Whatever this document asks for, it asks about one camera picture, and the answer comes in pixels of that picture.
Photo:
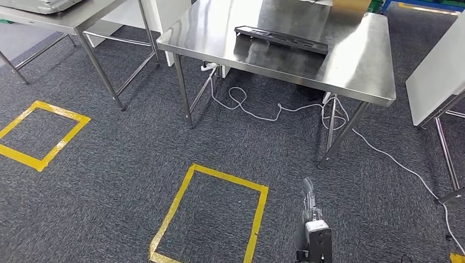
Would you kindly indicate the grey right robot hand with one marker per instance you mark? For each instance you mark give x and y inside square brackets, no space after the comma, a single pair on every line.
[308,214]

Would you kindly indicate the black plastic plate part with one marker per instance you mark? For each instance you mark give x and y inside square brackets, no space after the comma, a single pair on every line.
[283,38]

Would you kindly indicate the stainless steel workbench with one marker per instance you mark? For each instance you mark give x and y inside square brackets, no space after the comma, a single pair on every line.
[345,54]

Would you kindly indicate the white power strip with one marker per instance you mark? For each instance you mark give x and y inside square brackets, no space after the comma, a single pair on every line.
[209,67]

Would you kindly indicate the white table chrome legs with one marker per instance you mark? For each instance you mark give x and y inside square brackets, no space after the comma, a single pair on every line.
[436,80]

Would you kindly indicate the green plastic crate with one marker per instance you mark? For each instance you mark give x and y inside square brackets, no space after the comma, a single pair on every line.
[374,4]

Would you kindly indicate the white cabinet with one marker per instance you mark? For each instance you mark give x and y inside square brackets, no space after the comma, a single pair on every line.
[167,14]

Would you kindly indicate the stainless steel table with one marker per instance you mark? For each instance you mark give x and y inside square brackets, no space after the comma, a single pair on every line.
[72,21]

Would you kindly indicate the grey flat metal case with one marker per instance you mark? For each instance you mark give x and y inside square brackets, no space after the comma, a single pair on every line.
[36,4]

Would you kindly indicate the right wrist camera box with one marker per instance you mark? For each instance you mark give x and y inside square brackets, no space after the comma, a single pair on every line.
[318,239]

